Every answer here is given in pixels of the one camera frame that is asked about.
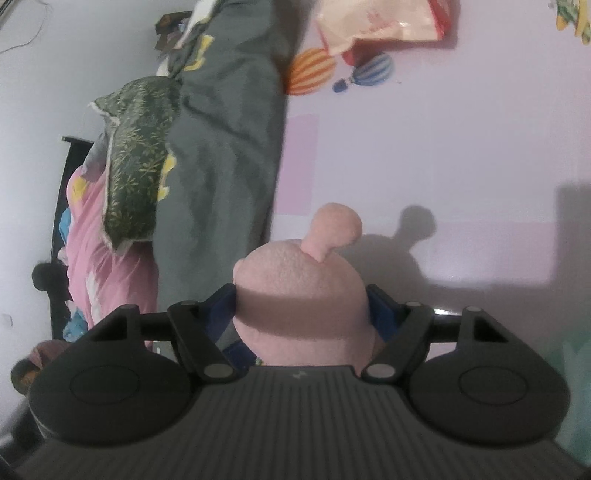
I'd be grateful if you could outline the green floral pillow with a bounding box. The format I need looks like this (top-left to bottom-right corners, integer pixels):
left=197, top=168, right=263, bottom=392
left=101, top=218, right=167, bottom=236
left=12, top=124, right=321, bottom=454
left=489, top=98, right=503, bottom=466
left=89, top=76, right=183, bottom=254

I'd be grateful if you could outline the pink plush toy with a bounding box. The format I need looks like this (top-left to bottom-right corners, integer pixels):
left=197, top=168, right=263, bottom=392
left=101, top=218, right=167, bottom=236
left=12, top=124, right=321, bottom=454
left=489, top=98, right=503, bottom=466
left=231, top=203, right=389, bottom=367

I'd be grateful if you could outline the grey quilt with yellow prints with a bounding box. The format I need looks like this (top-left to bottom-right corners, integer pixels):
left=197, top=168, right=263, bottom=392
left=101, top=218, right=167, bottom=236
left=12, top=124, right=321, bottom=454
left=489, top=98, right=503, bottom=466
left=152, top=0, right=296, bottom=315

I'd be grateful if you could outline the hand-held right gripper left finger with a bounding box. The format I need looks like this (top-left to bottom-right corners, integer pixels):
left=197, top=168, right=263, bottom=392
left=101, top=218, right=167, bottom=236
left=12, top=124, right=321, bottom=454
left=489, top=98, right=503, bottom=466
left=85, top=282, right=241, bottom=384

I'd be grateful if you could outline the pink quilt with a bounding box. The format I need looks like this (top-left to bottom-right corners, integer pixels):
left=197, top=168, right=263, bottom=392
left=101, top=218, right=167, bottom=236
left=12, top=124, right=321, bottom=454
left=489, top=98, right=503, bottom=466
left=58, top=161, right=160, bottom=342

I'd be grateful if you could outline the pink tissue packet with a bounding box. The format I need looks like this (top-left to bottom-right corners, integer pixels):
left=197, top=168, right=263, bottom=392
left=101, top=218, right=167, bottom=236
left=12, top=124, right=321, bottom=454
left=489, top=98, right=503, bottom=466
left=315, top=0, right=462, bottom=65

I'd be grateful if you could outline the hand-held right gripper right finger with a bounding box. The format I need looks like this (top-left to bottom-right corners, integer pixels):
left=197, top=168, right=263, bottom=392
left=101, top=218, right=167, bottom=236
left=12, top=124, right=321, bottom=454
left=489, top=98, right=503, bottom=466
left=360, top=284, right=506, bottom=383

